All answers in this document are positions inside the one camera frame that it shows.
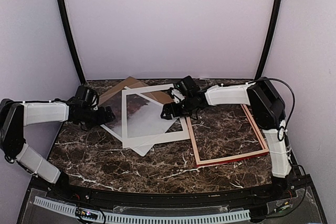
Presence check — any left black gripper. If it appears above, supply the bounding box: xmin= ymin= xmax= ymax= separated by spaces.
xmin=78 ymin=106 xmax=116 ymax=129

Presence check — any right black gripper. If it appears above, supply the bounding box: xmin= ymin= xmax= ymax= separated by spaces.
xmin=161 ymin=95 xmax=195 ymax=120

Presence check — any clear plastic sheet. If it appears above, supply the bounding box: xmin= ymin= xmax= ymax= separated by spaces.
xmin=125 ymin=93 xmax=176 ymax=138

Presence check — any white photo mat board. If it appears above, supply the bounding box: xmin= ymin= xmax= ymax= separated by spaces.
xmin=121 ymin=84 xmax=190 ymax=148

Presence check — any red wooden picture frame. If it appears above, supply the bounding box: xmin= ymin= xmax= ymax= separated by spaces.
xmin=186 ymin=104 xmax=269 ymax=167

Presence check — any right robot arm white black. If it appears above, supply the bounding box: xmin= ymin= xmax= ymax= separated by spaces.
xmin=161 ymin=76 xmax=292 ymax=200

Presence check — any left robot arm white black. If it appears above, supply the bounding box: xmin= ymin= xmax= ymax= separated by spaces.
xmin=1 ymin=99 xmax=115 ymax=201

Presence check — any brown cardboard backing board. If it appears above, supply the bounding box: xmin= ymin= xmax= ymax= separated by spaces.
xmin=99 ymin=77 xmax=173 ymax=105

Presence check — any small circuit board with led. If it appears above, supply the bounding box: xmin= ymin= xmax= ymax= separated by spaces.
xmin=75 ymin=208 xmax=98 ymax=220

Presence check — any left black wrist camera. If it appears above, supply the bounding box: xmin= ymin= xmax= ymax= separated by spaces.
xmin=73 ymin=86 xmax=98 ymax=106

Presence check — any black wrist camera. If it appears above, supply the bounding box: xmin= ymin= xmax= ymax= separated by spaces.
xmin=73 ymin=86 xmax=98 ymax=106
xmin=174 ymin=76 xmax=200 ymax=97

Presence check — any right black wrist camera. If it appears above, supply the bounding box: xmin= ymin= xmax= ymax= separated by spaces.
xmin=174 ymin=76 xmax=200 ymax=97

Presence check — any black front mounting rail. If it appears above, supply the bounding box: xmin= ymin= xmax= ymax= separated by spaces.
xmin=27 ymin=175 xmax=313 ymax=210

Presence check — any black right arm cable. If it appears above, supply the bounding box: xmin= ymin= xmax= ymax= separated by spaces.
xmin=258 ymin=77 xmax=296 ymax=141

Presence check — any white slotted cable duct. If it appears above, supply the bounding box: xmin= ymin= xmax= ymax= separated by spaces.
xmin=33 ymin=196 xmax=250 ymax=223

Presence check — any black left corner post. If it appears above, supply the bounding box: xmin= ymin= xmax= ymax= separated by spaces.
xmin=57 ymin=0 xmax=86 ymax=84

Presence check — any black corner post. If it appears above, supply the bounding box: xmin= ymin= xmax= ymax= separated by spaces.
xmin=57 ymin=0 xmax=86 ymax=84
xmin=254 ymin=0 xmax=281 ymax=79

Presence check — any black right corner post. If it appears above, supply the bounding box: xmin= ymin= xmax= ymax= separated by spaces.
xmin=254 ymin=0 xmax=281 ymax=79

